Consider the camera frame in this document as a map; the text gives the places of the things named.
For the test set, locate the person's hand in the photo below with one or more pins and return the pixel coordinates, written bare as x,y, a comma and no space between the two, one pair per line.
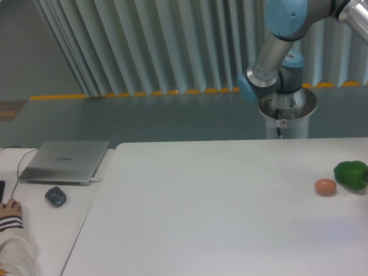
12,208

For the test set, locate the cream striped sleeve forearm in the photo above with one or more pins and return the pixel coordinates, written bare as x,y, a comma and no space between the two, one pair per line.
17,253

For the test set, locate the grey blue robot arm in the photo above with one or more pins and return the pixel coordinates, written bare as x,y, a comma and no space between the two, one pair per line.
289,21

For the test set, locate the green bell pepper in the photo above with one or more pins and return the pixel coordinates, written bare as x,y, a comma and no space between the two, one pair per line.
352,174

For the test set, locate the black phone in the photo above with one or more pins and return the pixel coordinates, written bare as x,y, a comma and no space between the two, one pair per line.
2,189

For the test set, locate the silver closed laptop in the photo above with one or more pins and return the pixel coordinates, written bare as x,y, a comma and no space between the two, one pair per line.
67,162

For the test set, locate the folding white partition screen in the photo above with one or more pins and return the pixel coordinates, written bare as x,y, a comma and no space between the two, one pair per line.
149,47

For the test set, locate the brown egg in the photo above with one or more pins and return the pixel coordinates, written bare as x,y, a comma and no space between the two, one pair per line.
325,187

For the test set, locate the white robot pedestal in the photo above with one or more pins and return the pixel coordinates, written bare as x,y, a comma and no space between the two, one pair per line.
287,115

